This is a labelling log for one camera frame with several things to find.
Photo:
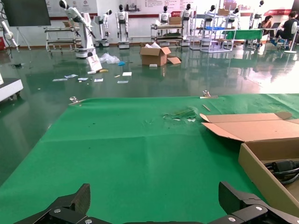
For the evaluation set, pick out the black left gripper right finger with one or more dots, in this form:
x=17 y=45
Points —
x=240 y=205

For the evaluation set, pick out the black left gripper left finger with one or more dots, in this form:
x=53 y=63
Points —
x=70 y=207

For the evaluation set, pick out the white industrial robot arm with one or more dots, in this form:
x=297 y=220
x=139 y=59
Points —
x=7 y=31

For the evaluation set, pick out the cardboard box with holed flap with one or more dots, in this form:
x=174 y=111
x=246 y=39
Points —
x=257 y=130

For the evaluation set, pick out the white flat box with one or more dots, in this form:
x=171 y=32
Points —
x=127 y=74

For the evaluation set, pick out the red box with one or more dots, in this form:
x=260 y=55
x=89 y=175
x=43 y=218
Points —
x=2 y=44

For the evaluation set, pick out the small closed cardboard box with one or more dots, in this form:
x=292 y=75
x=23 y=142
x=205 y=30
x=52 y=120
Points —
x=223 y=12
x=175 y=20

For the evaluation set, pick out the green table cloth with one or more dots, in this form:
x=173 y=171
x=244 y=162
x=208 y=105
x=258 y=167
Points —
x=130 y=158

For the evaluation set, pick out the short tan wooden stick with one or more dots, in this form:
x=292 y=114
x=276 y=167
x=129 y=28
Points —
x=206 y=107

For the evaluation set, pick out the silver binder clip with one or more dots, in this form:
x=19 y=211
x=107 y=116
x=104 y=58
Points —
x=206 y=94
x=74 y=100

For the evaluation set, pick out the paper leaflet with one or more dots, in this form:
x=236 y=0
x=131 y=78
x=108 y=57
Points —
x=83 y=79
x=60 y=79
x=98 y=80
x=123 y=81
x=70 y=76

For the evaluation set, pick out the white wheeled machine base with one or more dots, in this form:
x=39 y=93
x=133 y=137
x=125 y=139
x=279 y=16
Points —
x=9 y=88

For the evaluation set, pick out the yellow curved item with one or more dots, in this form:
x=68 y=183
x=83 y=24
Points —
x=104 y=70

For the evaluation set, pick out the white paper bag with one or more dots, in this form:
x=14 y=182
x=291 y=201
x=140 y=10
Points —
x=94 y=64

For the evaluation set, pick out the black floor debris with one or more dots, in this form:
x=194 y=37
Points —
x=16 y=65

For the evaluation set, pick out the blue crumpled item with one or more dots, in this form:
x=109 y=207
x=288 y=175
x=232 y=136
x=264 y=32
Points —
x=121 y=63

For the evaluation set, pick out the clear plastic bag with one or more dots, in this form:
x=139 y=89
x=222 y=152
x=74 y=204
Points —
x=108 y=58

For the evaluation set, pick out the white foam block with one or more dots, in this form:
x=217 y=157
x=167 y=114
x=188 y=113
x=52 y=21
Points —
x=153 y=66

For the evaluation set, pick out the low white rack table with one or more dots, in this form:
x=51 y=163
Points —
x=60 y=42

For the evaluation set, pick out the green covered table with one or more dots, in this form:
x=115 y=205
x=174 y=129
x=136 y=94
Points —
x=244 y=34

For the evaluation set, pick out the open brown cardboard carton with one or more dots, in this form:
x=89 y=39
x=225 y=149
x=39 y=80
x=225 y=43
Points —
x=154 y=56

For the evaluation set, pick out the leaning white humanoid robot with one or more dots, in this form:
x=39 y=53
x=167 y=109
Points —
x=84 y=35

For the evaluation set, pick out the tall white shelf rack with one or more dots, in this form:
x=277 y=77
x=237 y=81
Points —
x=213 y=32

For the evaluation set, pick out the white standing fan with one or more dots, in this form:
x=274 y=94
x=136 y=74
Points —
x=294 y=35

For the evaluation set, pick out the blue storage bins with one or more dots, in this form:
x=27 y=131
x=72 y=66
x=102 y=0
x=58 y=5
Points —
x=213 y=28

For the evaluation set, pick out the grey laptop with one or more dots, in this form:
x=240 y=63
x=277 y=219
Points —
x=276 y=25

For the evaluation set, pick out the seated person brown top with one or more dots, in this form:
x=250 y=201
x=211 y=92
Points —
x=267 y=23

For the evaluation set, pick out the seated person black shirt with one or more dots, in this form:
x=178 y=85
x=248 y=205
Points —
x=289 y=28

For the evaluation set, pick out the white roller cart rack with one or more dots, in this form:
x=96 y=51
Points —
x=167 y=35

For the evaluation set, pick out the black display on tripod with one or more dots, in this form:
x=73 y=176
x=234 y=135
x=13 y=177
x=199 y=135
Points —
x=25 y=11

